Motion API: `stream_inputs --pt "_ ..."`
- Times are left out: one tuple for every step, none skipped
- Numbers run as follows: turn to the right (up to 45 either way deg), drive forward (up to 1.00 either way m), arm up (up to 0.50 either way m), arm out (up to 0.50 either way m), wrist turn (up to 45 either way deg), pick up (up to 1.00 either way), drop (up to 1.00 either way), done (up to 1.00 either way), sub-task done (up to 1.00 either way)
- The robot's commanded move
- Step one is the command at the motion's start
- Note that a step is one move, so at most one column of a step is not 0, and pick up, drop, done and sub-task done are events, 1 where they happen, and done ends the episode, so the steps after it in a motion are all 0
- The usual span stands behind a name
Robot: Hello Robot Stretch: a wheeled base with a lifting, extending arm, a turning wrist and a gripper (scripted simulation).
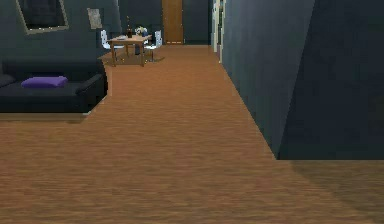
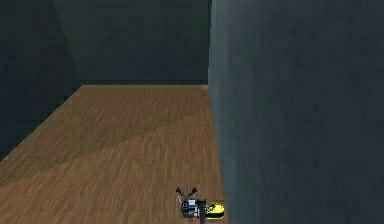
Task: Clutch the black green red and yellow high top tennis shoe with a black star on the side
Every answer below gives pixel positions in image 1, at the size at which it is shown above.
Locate purple cushion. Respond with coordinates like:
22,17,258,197
20,76,69,89

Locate dark bottle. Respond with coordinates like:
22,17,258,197
125,15,133,39

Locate wooden dining table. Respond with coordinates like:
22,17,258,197
106,34,153,68

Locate white door frame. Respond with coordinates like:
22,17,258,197
210,0,227,64

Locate small grey framed picture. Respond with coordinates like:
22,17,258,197
86,7,104,30

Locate brown wooden room door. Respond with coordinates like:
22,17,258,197
161,0,184,45

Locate black sofa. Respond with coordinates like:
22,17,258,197
0,58,109,114

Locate white chair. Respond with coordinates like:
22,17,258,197
100,29,125,52
143,30,164,63

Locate dark grey cushion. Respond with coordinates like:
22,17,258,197
0,73,17,89

